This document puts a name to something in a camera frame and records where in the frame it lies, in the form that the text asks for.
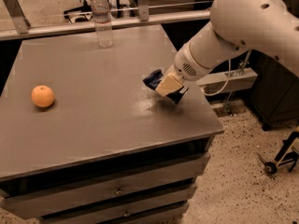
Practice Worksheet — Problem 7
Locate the metal frame rail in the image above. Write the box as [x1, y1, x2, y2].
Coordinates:
[0, 0, 210, 41]

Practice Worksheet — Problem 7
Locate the top grey drawer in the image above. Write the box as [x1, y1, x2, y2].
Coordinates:
[1, 152, 210, 219]

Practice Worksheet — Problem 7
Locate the grey drawer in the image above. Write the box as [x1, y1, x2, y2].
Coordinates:
[39, 184, 198, 224]
[102, 201, 190, 224]
[1, 152, 210, 219]

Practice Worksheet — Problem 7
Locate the orange fruit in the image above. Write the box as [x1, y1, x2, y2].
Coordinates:
[31, 85, 55, 108]

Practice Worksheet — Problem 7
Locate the white cable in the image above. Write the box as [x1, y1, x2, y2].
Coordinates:
[201, 59, 234, 97]

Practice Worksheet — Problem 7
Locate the bottom grey drawer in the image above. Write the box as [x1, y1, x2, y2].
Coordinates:
[102, 201, 190, 224]

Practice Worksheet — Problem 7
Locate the black wheeled cart base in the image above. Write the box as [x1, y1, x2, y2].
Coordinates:
[258, 126, 299, 175]

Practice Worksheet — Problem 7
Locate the grey metal ledge block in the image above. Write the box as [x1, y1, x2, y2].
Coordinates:
[196, 68, 258, 96]

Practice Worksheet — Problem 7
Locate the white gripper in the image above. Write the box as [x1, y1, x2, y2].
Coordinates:
[155, 43, 212, 97]

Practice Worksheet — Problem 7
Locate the middle grey drawer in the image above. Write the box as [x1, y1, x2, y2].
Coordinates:
[39, 184, 198, 224]

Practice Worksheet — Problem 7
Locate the clear plastic water bottle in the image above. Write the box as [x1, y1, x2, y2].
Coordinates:
[92, 0, 113, 48]

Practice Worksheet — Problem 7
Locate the grey drawer cabinet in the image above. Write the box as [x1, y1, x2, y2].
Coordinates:
[0, 24, 225, 224]

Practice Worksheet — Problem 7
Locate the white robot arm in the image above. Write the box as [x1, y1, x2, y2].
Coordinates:
[154, 0, 299, 96]

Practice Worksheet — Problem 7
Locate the blue rxbar blueberry wrapper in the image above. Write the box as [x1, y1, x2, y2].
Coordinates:
[143, 69, 188, 105]

